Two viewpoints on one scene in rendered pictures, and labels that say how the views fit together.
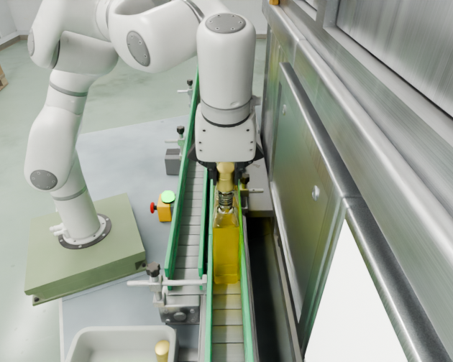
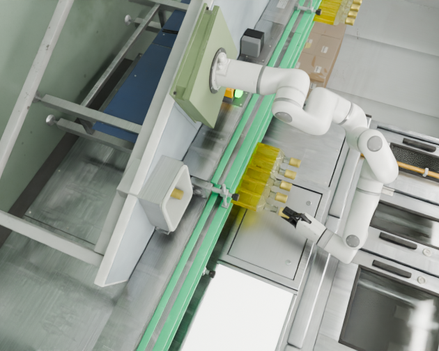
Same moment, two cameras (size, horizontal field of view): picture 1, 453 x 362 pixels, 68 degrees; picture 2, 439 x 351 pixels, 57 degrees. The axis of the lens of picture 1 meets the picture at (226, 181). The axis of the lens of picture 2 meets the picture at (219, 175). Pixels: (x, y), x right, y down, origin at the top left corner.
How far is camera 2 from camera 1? 1.49 m
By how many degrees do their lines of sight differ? 60
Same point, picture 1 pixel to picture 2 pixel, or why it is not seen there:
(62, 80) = (349, 123)
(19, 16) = not seen: outside the picture
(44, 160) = (298, 124)
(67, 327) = (166, 130)
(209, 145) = (306, 230)
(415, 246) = (301, 326)
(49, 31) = (375, 169)
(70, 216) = (240, 87)
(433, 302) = (295, 334)
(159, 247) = not seen: hidden behind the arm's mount
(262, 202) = not seen: hidden behind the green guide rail
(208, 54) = (345, 257)
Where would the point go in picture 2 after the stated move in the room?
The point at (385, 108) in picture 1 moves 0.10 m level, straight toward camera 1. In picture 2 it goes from (322, 297) to (318, 317)
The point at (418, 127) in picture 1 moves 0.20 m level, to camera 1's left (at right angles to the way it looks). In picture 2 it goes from (320, 313) to (331, 300)
